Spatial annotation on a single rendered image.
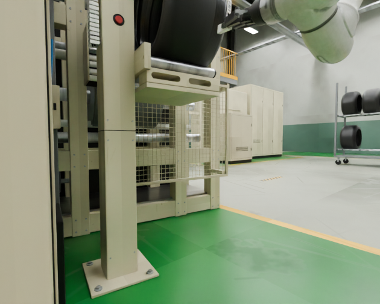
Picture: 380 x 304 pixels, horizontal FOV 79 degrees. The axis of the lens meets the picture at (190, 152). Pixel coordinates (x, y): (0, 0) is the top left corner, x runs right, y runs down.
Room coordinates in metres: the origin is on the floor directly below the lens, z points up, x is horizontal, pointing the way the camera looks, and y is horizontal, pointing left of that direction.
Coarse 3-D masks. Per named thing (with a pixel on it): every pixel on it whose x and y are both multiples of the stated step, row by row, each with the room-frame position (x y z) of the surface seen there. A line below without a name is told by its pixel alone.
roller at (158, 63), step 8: (152, 56) 0.94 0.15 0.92; (152, 64) 0.94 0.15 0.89; (160, 64) 0.95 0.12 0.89; (168, 64) 0.97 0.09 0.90; (176, 64) 0.99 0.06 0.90; (184, 64) 1.01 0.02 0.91; (184, 72) 1.03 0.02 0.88; (192, 72) 1.04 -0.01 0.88; (200, 72) 1.06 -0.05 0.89; (208, 72) 1.08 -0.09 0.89; (216, 72) 1.11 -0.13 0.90
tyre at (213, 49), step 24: (144, 0) 1.29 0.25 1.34; (168, 0) 0.90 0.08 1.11; (192, 0) 0.90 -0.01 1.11; (216, 0) 0.95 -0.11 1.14; (144, 24) 1.35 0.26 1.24; (168, 24) 0.92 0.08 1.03; (192, 24) 0.93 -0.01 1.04; (216, 24) 0.98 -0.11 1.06; (168, 48) 0.97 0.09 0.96; (192, 48) 0.99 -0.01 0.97; (216, 48) 1.05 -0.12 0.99
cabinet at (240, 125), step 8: (224, 120) 5.68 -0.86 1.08; (232, 120) 5.57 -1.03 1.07; (240, 120) 5.77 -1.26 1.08; (248, 120) 5.98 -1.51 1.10; (224, 128) 5.68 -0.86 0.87; (232, 128) 5.57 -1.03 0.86; (240, 128) 5.77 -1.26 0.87; (248, 128) 5.98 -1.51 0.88; (224, 136) 5.68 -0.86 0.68; (232, 136) 5.57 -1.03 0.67; (240, 136) 5.77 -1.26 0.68; (248, 136) 5.99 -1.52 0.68; (224, 144) 5.68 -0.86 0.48; (232, 144) 5.57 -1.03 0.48; (240, 144) 5.77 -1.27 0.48; (248, 144) 5.99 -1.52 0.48; (224, 152) 5.68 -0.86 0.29; (232, 152) 5.57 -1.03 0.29; (240, 152) 5.77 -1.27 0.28; (248, 152) 5.99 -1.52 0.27; (224, 160) 5.69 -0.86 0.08; (232, 160) 5.59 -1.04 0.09; (240, 160) 5.81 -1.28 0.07; (248, 160) 6.02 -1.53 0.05
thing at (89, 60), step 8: (88, 48) 1.24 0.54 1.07; (96, 48) 1.27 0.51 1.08; (88, 56) 1.24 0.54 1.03; (96, 56) 1.28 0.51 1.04; (88, 64) 1.24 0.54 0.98; (96, 64) 1.27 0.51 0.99; (88, 72) 1.24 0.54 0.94; (96, 72) 1.28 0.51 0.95; (88, 80) 1.25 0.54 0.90; (96, 80) 1.27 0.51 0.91
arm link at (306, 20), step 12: (276, 0) 0.64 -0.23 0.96; (288, 0) 0.60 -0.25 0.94; (300, 0) 0.58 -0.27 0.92; (312, 0) 0.57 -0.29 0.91; (324, 0) 0.56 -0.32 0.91; (336, 0) 0.56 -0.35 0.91; (276, 12) 0.66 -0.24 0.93; (288, 12) 0.63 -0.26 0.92; (300, 12) 0.61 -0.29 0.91; (312, 12) 0.59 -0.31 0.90; (324, 12) 0.60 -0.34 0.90; (300, 24) 0.64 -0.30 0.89; (312, 24) 0.62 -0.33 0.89; (324, 24) 0.62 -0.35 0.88
